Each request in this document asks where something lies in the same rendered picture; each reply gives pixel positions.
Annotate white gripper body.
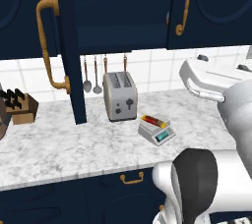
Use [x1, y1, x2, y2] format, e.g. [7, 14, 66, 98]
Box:
[178, 56, 252, 93]

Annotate red and yellow bar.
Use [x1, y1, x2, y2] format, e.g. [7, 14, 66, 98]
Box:
[140, 114, 168, 129]

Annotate grey digital scale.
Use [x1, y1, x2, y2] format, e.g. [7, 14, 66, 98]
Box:
[137, 113, 177, 147]

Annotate open navy cabinet door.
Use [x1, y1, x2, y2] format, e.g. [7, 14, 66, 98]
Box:
[52, 0, 89, 126]

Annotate silver toaster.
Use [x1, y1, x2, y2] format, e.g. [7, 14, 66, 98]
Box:
[102, 71, 139, 124]

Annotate hanging silver ladle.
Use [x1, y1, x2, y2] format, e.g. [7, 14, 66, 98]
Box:
[92, 55, 103, 95]

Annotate hanging silver spoon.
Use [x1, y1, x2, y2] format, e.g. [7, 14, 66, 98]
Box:
[82, 55, 94, 93]

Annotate navy drawer front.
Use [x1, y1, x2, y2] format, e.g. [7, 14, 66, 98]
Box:
[82, 164, 168, 224]
[0, 179, 85, 224]

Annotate wooden knife block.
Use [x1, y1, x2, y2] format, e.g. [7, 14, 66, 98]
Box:
[0, 87, 40, 126]

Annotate curved gold door handle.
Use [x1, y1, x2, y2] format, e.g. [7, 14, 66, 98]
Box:
[174, 0, 192, 36]

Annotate navy wall cabinet body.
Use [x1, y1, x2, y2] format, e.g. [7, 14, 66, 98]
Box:
[70, 0, 175, 56]

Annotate small gold drawer handle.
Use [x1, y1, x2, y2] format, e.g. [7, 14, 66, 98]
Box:
[119, 171, 145, 186]

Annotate long gold door handle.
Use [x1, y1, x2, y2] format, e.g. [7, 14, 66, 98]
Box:
[35, 0, 72, 95]

